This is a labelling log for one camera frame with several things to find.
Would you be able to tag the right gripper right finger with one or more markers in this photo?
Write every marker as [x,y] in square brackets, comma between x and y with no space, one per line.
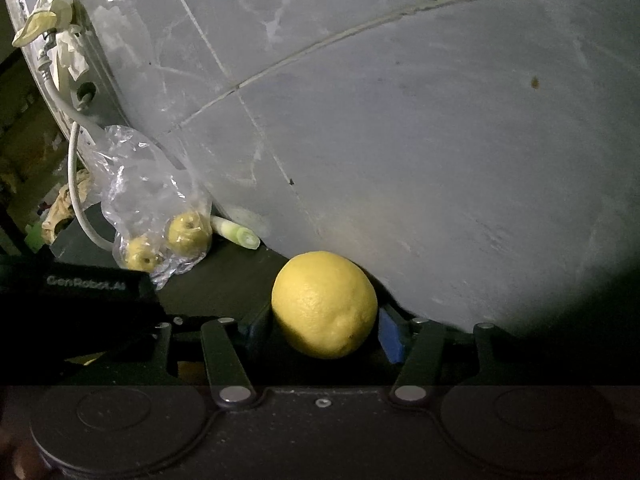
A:
[431,357]

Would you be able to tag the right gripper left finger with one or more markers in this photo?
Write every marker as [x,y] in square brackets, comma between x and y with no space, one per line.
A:
[208,355]

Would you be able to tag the yellow lemon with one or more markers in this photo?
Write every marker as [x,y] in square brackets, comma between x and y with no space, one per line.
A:
[325,305]

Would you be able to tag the bagged pear left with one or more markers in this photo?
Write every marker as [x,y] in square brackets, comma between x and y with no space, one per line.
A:
[142,254]

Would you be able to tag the bagged pear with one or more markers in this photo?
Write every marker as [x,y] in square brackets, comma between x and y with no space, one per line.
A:
[142,254]
[188,234]

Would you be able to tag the beige crumpled cloth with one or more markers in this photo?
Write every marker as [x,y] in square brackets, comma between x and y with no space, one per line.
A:
[62,209]

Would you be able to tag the clear plastic bag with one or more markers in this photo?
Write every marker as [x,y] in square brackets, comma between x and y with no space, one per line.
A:
[141,189]

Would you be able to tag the green onion stalk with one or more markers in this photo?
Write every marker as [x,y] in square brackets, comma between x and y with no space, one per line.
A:
[235,233]

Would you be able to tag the bagged pear right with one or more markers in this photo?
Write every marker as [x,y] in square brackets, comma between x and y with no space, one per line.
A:
[188,234]

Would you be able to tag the yellow rag on tap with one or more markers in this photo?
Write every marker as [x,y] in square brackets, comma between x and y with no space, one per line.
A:
[47,15]

